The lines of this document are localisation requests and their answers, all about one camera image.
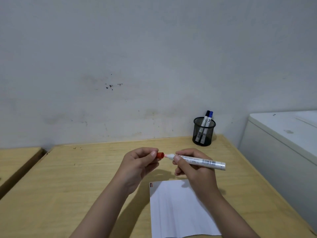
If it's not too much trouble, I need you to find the blue capped marker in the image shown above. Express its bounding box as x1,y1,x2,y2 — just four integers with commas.
201,111,213,143

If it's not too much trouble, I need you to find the white marker pen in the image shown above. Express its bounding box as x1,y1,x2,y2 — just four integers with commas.
164,153,226,171

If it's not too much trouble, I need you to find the person's right forearm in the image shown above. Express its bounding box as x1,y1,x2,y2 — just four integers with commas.
197,192,260,238

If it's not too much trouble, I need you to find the wooden side table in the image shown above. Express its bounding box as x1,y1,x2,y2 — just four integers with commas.
0,147,46,198

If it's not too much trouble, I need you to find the white paper sheet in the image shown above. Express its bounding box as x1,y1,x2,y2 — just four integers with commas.
149,179,222,238

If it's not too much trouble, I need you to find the black capped marker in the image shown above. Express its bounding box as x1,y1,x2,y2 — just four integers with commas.
196,111,210,142

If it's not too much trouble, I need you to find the white cabinet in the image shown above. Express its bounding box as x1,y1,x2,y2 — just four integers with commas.
238,111,317,233

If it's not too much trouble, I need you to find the person's left forearm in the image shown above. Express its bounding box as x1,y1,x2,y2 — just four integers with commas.
70,186,130,238

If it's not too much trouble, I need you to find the person's right hand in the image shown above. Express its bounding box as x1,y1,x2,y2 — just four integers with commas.
172,148,223,200

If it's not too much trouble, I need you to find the person's left hand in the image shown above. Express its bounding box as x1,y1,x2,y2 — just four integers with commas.
115,147,160,195

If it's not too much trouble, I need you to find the black mesh pen holder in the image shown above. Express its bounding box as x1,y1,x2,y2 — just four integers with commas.
192,117,216,147

